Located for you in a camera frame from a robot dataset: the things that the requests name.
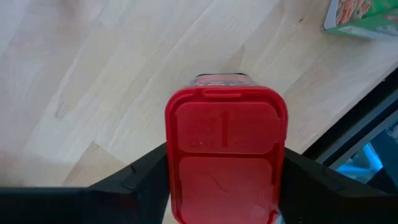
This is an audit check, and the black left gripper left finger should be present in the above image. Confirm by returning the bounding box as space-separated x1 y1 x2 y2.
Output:
0 142 170 224

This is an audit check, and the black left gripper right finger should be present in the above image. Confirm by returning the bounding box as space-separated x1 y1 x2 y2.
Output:
278 147 398 224

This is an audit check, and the small red plastic container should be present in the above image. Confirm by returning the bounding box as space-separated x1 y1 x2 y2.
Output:
164 73 289 224

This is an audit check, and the black crossbar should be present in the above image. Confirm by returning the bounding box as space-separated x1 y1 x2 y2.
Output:
303 67 398 162

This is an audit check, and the green cereal box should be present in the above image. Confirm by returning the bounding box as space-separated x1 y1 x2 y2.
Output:
323 0 398 40

